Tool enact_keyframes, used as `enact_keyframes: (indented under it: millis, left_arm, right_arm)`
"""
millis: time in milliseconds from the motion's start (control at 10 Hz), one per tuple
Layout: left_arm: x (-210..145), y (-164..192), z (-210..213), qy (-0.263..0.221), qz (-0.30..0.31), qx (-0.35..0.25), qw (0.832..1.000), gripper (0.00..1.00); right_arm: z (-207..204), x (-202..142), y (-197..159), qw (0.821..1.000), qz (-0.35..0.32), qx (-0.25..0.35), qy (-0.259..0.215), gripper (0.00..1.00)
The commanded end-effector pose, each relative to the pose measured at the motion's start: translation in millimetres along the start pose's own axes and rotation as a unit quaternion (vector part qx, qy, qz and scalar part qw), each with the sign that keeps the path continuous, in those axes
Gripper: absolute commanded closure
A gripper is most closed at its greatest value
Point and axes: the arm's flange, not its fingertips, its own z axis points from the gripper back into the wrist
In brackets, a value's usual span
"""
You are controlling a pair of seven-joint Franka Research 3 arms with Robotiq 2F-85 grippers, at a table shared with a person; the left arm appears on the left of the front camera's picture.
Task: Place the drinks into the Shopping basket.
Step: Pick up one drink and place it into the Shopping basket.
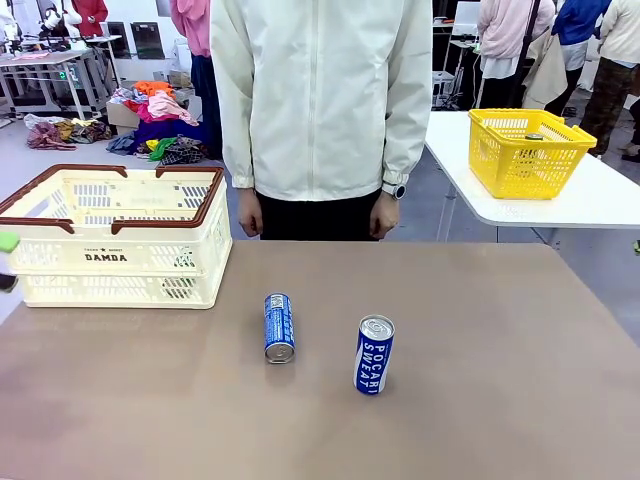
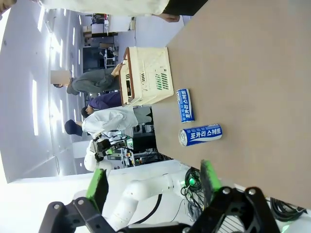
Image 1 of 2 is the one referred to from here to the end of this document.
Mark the person in blue jacket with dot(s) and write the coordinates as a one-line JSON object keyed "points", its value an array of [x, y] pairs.
{"points": [[580, 30]]}

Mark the person in red top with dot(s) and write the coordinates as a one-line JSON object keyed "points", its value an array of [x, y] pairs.
{"points": [[90, 15]]}

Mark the silver wristwatch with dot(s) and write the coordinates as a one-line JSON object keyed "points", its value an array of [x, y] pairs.
{"points": [[397, 191]]}

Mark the green cloth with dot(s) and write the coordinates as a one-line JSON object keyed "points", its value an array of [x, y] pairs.
{"points": [[162, 147]]}

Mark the cream plastic shopping basket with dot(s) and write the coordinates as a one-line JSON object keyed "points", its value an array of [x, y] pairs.
{"points": [[120, 260]]}

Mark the pink cloth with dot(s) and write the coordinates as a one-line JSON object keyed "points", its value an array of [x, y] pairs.
{"points": [[165, 107]]}

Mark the black framed panel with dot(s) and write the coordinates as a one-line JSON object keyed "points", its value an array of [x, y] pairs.
{"points": [[148, 41], [119, 41]]}

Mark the person in pale pink sweater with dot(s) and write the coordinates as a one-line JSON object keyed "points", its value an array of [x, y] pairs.
{"points": [[505, 35]]}

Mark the white side table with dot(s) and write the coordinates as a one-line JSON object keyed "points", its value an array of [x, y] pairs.
{"points": [[590, 200]]}

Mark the dark blue cloth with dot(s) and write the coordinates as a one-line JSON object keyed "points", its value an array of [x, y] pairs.
{"points": [[160, 131]]}

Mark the person in camouflage trousers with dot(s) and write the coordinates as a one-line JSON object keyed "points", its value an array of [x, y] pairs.
{"points": [[612, 85]]}

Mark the cardboard box of clothes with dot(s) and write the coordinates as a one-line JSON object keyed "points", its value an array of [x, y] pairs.
{"points": [[120, 115]]}

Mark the silver-topped can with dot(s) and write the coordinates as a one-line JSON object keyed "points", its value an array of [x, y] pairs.
{"points": [[534, 137]]}

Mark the person in pink hoodie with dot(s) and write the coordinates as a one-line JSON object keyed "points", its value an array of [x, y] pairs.
{"points": [[192, 30]]}

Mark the blue can small print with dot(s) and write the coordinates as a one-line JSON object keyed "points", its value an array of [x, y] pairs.
{"points": [[278, 325]]}

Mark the mixed clothes pile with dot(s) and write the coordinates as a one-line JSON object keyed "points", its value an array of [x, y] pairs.
{"points": [[60, 131]]}

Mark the person's right hand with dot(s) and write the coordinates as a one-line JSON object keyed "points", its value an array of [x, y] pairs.
{"points": [[250, 215]]}

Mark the blue Pocari Sweat can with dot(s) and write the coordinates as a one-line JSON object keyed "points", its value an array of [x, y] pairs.
{"points": [[374, 357]]}

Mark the checked dark cloth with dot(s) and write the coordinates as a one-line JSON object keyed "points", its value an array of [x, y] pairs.
{"points": [[185, 151]]}

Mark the white computer tower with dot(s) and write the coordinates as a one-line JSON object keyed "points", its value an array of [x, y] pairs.
{"points": [[442, 89]]}

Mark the person's left hand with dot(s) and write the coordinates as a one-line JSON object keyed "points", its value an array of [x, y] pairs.
{"points": [[385, 217]]}

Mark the person's black trousers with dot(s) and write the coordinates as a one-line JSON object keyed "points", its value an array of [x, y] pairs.
{"points": [[315, 220]]}

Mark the yellow plastic basket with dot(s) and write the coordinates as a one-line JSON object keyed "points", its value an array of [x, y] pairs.
{"points": [[530, 160]]}

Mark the grey metal table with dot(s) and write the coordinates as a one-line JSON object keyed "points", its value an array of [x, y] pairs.
{"points": [[45, 59]]}

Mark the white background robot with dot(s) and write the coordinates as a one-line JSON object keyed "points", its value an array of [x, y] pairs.
{"points": [[62, 20]]}

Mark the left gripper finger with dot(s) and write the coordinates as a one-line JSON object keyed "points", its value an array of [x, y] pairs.
{"points": [[7, 283], [7, 241]]}

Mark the orange cloth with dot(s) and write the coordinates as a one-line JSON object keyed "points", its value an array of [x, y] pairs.
{"points": [[152, 89]]}

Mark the person's white jacket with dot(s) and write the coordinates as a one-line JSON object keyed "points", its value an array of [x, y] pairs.
{"points": [[320, 100]]}

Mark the beige hanging coat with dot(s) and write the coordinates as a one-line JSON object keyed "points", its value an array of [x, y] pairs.
{"points": [[545, 70]]}

